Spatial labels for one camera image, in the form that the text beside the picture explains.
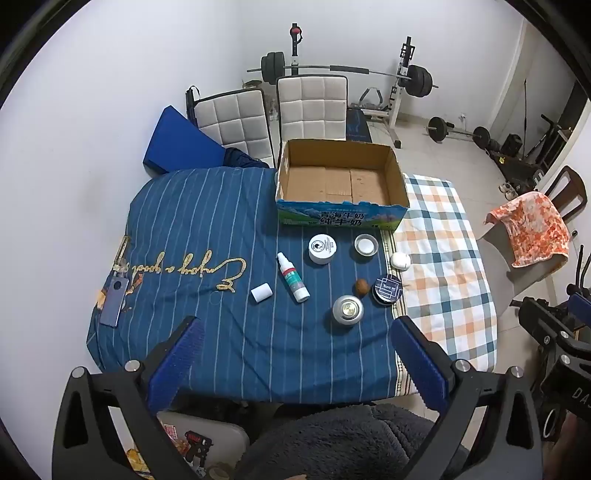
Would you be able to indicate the dark blue cloth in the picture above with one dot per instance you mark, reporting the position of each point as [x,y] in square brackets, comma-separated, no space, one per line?
[242,159]

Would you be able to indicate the wooden chair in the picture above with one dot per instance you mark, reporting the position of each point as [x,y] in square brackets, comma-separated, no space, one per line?
[570,189]

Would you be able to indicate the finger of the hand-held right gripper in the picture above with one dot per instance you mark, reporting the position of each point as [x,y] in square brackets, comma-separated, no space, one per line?
[579,300]
[535,316]

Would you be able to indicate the grey fleece clothing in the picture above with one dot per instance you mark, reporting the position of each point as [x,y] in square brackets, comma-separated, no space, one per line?
[332,443]

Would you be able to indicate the white padded chair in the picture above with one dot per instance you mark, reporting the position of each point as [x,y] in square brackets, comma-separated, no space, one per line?
[231,120]
[311,108]

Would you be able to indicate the black exercise machine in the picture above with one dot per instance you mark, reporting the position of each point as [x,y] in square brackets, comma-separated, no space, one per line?
[521,161]

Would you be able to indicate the blue striped blanket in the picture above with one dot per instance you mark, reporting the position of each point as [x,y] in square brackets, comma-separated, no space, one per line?
[207,221]

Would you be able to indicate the silver metal can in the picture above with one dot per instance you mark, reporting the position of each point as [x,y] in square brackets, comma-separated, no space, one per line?
[348,310]

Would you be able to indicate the white barbell rack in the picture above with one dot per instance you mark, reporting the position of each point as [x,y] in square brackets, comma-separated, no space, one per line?
[400,92]

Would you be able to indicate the open white jar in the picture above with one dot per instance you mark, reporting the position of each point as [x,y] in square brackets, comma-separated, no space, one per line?
[366,244]

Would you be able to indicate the blue weight bench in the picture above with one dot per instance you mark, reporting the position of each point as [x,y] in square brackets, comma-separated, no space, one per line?
[357,124]

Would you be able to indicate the tape roll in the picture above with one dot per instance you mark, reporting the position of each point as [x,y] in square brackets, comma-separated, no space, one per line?
[219,474]

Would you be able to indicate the white spray bottle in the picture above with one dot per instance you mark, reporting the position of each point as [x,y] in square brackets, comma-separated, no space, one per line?
[291,276]

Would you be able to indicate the small white cylinder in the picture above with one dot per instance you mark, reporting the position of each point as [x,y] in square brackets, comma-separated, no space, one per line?
[261,294]

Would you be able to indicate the short barbell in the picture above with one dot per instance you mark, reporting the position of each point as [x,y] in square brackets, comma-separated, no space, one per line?
[436,128]

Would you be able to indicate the black round jar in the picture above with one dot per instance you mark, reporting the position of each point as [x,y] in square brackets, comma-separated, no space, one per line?
[387,289]

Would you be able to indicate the printed cardboard box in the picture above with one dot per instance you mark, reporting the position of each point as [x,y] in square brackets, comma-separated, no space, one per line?
[341,184]

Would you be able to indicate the long thin stick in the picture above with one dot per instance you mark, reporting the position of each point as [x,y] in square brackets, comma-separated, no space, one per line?
[526,115]

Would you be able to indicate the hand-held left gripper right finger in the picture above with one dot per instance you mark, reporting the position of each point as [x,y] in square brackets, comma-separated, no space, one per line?
[418,357]

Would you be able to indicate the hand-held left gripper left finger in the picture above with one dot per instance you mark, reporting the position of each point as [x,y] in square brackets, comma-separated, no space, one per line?
[178,364]

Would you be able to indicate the brown walnut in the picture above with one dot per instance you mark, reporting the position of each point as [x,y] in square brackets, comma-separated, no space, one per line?
[362,287]

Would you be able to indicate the white round case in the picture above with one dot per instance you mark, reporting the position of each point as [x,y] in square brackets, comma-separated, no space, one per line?
[400,261]

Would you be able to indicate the white shoes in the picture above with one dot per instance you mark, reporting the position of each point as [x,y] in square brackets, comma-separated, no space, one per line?
[508,190]

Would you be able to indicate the metal clip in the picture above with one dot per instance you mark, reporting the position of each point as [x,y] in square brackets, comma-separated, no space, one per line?
[122,258]

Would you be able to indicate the long barbell with black plates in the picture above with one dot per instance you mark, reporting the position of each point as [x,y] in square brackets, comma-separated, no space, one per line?
[418,79]

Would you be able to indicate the white jar with black label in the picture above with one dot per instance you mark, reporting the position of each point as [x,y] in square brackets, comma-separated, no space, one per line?
[322,247]

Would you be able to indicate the blue foam mat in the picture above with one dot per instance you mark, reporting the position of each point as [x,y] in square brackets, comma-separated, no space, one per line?
[180,143]

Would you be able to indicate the checked sheet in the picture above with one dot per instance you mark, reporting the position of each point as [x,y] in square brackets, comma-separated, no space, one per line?
[443,258]

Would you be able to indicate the black glue gun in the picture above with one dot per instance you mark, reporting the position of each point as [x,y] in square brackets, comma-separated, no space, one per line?
[196,445]

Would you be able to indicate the orange patterned towel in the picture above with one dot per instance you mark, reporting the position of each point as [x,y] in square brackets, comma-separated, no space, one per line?
[531,226]

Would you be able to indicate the blue phone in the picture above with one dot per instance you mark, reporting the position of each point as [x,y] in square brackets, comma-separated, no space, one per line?
[114,302]

